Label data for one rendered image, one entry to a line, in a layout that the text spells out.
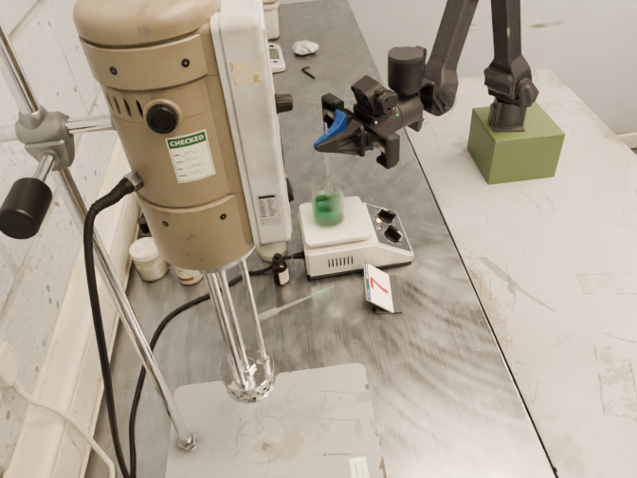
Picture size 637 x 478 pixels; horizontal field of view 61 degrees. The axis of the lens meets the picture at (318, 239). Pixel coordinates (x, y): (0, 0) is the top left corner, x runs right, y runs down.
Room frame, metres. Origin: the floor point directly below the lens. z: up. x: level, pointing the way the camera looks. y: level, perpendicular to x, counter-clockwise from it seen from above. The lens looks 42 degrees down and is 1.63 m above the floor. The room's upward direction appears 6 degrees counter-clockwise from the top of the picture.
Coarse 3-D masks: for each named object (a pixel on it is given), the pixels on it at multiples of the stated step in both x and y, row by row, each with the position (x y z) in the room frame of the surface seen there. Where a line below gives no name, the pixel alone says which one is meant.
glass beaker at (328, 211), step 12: (312, 180) 0.79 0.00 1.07; (324, 180) 0.80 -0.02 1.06; (336, 180) 0.79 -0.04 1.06; (312, 192) 0.75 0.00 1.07; (324, 192) 0.80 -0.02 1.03; (336, 192) 0.79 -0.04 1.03; (312, 204) 0.76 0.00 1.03; (324, 204) 0.74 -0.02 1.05; (336, 204) 0.74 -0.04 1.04; (324, 216) 0.74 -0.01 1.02; (336, 216) 0.74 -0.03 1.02; (324, 228) 0.74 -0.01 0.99
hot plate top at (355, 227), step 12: (348, 204) 0.81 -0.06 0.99; (360, 204) 0.80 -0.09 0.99; (300, 216) 0.79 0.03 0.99; (312, 216) 0.78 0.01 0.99; (348, 216) 0.77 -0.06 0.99; (360, 216) 0.77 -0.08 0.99; (312, 228) 0.75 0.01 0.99; (336, 228) 0.74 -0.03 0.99; (348, 228) 0.74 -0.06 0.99; (360, 228) 0.74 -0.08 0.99; (312, 240) 0.72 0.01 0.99; (324, 240) 0.71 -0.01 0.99; (336, 240) 0.71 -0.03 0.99; (348, 240) 0.71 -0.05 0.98
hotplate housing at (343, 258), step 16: (368, 240) 0.72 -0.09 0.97; (304, 256) 0.74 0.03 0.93; (320, 256) 0.70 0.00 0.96; (336, 256) 0.70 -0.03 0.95; (352, 256) 0.71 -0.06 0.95; (368, 256) 0.71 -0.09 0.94; (384, 256) 0.71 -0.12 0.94; (400, 256) 0.71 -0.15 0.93; (320, 272) 0.70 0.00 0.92; (336, 272) 0.70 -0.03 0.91; (352, 272) 0.71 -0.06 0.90
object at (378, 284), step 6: (372, 270) 0.68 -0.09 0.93; (378, 270) 0.69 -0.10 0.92; (372, 276) 0.67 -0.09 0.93; (378, 276) 0.68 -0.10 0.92; (384, 276) 0.68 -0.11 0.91; (372, 282) 0.65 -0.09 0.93; (378, 282) 0.66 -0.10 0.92; (384, 282) 0.67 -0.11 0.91; (372, 288) 0.64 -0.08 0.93; (378, 288) 0.64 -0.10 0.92; (384, 288) 0.65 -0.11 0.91; (372, 294) 0.62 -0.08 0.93; (378, 294) 0.63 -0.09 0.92; (384, 294) 0.64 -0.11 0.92; (378, 300) 0.62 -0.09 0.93; (384, 300) 0.62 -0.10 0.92; (390, 306) 0.61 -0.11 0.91
